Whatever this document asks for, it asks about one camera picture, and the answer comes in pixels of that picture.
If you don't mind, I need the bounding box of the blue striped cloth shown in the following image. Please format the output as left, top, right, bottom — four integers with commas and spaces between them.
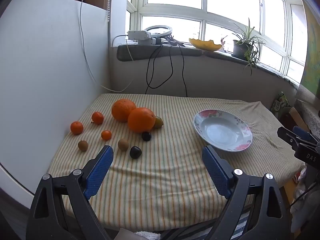
160, 205, 253, 240

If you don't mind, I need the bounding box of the yellow wavy bowl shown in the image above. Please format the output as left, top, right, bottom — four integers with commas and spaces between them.
188, 38, 223, 52

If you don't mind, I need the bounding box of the potted spider plant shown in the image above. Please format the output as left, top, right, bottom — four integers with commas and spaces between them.
228, 17, 266, 76

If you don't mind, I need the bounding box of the grey windowsill mat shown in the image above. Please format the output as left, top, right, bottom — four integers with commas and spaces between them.
117, 44, 203, 62

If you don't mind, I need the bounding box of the white refrigerator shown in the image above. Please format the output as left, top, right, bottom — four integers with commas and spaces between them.
0, 0, 111, 196

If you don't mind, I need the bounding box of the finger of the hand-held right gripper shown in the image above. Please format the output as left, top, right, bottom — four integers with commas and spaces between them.
292, 126, 320, 143
277, 126, 311, 146

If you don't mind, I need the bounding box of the white fluffy cloth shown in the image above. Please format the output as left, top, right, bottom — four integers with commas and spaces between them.
291, 167, 320, 233

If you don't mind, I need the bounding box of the white window frame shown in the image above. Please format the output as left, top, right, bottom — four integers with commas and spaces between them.
126, 0, 308, 83

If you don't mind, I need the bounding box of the large orange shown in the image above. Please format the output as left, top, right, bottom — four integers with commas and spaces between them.
128, 107, 156, 133
111, 99, 137, 123

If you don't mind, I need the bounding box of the floral white plate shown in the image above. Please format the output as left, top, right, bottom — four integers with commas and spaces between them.
193, 109, 253, 152

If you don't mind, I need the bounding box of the black cable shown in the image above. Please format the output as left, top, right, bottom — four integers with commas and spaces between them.
179, 45, 188, 98
146, 44, 174, 95

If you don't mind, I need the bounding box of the wall map poster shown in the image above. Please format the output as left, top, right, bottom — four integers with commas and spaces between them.
299, 0, 320, 96

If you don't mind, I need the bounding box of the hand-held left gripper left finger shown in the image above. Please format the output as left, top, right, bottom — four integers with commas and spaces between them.
26, 145, 114, 240

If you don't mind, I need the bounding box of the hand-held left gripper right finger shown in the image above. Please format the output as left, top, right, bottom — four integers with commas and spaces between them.
202, 145, 292, 240

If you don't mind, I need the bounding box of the white ring light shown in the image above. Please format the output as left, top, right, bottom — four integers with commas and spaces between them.
142, 24, 173, 40

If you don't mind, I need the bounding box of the striped tablecloth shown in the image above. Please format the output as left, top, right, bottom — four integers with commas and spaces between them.
46, 94, 307, 232

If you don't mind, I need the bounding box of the white lace curtain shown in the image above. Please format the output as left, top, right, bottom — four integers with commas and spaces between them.
295, 84, 320, 133

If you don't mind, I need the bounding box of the cardboard box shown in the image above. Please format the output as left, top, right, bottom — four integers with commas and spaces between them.
287, 106, 311, 133

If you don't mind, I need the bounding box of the green bag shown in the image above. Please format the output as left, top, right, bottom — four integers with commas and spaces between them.
271, 92, 291, 117

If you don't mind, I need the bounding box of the white cable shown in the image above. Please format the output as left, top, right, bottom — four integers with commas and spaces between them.
79, 0, 134, 92

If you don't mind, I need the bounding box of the white electronic device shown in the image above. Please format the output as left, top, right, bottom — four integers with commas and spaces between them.
126, 30, 163, 47

